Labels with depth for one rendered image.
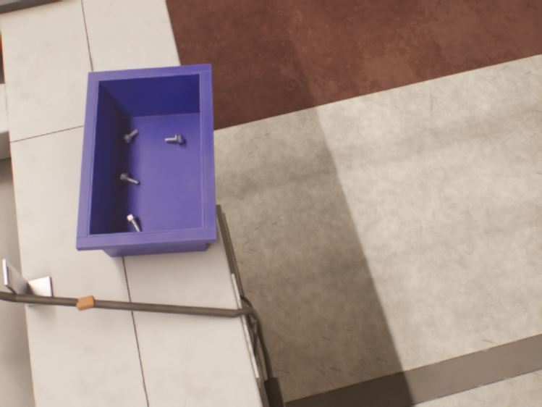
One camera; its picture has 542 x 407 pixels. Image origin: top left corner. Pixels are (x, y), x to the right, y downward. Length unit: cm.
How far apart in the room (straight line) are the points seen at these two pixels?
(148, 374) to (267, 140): 117
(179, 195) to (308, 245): 91
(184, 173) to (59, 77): 24
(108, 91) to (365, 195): 104
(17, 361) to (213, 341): 25
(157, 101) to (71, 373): 35
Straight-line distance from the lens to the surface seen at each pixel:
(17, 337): 92
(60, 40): 104
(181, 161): 88
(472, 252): 179
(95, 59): 100
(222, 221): 130
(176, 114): 92
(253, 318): 82
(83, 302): 79
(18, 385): 90
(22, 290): 83
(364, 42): 207
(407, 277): 173
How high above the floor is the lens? 160
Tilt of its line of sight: 63 degrees down
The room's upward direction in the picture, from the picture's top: 3 degrees counter-clockwise
